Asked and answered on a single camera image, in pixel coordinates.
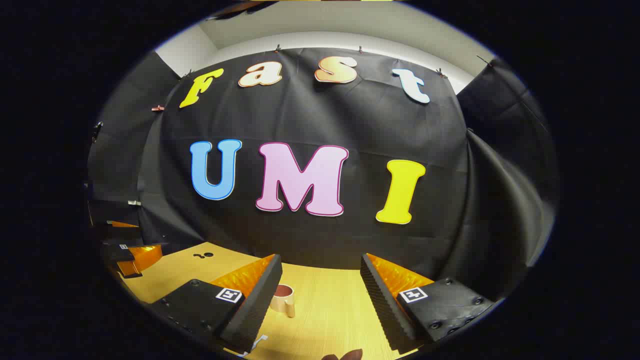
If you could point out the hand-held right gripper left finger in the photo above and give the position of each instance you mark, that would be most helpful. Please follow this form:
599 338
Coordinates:
260 300

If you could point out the wooden desktop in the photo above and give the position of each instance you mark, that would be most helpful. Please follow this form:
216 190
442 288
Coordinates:
330 310

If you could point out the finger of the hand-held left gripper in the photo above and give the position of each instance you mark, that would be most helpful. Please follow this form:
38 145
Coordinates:
145 257
115 212

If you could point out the beige cup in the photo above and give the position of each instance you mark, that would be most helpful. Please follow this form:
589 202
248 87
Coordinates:
280 302

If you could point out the black backdrop cloth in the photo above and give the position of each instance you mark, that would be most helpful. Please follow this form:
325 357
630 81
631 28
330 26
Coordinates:
350 120

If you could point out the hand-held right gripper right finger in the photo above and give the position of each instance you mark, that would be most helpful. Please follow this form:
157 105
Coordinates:
380 300

